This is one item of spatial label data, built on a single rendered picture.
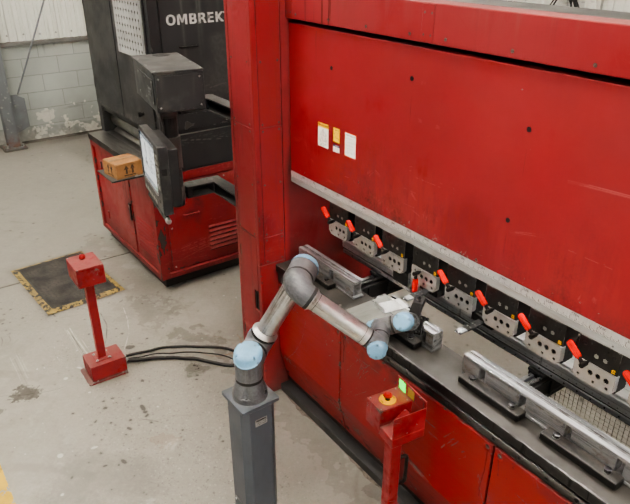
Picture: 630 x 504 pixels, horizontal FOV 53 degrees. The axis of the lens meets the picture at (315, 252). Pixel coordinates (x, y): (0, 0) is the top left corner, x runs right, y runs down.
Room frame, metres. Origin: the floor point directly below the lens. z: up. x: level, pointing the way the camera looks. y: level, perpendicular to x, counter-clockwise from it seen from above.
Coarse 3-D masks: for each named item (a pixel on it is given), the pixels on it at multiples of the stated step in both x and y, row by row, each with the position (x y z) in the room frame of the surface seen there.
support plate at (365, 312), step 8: (384, 296) 2.56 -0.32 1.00; (360, 304) 2.49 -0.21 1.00; (368, 304) 2.49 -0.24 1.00; (352, 312) 2.42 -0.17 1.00; (360, 312) 2.42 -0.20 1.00; (368, 312) 2.42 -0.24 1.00; (376, 312) 2.42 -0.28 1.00; (392, 312) 2.42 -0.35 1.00; (360, 320) 2.36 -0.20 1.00; (368, 320) 2.36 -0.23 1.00
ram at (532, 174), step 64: (320, 64) 2.97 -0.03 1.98; (384, 64) 2.61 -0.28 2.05; (448, 64) 2.32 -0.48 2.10; (512, 64) 2.10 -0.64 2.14; (384, 128) 2.59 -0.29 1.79; (448, 128) 2.30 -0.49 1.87; (512, 128) 2.07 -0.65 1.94; (576, 128) 1.88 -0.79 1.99; (320, 192) 2.96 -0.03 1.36; (384, 192) 2.57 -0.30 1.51; (448, 192) 2.27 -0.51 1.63; (512, 192) 2.04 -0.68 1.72; (576, 192) 1.84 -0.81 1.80; (512, 256) 2.00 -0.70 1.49; (576, 256) 1.81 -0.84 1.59
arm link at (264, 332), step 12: (300, 264) 2.18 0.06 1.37; (312, 264) 2.21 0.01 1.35; (312, 276) 2.15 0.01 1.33; (276, 300) 2.22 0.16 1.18; (288, 300) 2.20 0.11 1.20; (276, 312) 2.21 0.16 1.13; (288, 312) 2.22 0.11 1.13; (264, 324) 2.22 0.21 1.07; (276, 324) 2.21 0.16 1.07; (252, 336) 2.23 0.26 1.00; (264, 336) 2.21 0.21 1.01; (276, 336) 2.25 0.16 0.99
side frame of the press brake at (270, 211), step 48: (240, 0) 3.13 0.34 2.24; (240, 48) 3.15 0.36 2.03; (288, 48) 3.19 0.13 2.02; (240, 96) 3.17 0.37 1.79; (288, 96) 3.18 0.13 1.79; (240, 144) 3.19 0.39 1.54; (288, 144) 3.18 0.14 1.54; (240, 192) 3.22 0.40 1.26; (288, 192) 3.18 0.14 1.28; (240, 240) 3.24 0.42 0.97; (288, 240) 3.17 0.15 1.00; (336, 240) 3.36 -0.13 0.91
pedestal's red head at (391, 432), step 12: (408, 384) 2.12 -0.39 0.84; (372, 396) 2.11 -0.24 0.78; (396, 396) 2.11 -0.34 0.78; (420, 396) 2.04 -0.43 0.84; (372, 408) 2.07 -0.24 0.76; (384, 408) 2.04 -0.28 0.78; (396, 408) 2.05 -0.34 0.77; (408, 408) 2.08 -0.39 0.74; (372, 420) 2.06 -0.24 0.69; (384, 420) 2.02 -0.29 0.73; (396, 420) 1.94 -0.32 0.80; (408, 420) 1.97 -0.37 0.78; (420, 420) 1.99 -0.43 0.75; (384, 432) 1.98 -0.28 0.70; (396, 432) 1.94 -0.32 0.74; (408, 432) 1.97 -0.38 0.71; (420, 432) 2.00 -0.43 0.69; (396, 444) 1.94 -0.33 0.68
